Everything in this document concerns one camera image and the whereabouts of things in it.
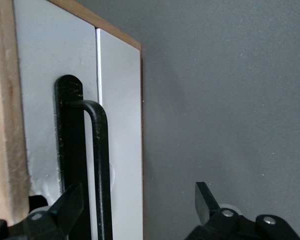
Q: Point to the white-fronted wooden drawer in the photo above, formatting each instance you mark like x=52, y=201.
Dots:
x=52, y=37

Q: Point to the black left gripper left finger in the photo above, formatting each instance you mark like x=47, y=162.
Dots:
x=60, y=215

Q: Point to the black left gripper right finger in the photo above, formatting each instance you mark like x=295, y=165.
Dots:
x=215, y=222

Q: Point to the wooden drawer cabinet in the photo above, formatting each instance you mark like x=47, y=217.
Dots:
x=2, y=100

